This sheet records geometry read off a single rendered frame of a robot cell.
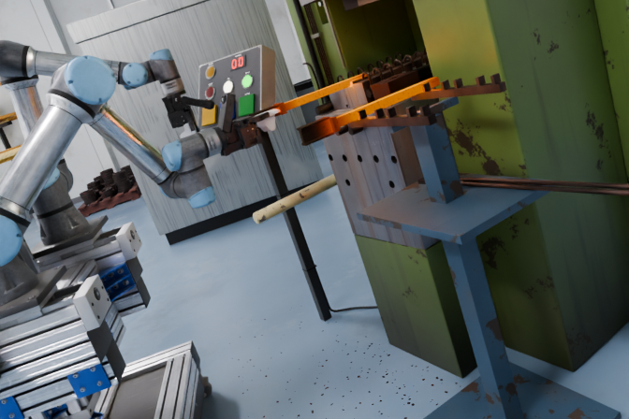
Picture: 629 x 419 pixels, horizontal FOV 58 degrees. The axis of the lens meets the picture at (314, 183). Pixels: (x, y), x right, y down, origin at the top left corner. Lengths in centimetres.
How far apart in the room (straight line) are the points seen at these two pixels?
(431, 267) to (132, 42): 311
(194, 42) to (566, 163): 310
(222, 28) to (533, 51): 297
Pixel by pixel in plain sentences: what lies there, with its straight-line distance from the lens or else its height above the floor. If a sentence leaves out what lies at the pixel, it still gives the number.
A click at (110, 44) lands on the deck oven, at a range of 438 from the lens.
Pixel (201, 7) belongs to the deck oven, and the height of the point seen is 160.
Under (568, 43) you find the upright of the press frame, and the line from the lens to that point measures 178.
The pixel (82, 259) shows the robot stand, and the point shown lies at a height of 74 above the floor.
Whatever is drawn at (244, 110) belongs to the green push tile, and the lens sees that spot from 212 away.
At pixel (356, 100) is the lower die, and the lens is 181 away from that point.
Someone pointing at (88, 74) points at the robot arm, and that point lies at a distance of 143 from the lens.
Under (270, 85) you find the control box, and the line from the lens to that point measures 214.
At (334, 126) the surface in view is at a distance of 136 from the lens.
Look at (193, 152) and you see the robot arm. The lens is 154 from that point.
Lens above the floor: 118
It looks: 14 degrees down
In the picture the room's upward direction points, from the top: 19 degrees counter-clockwise
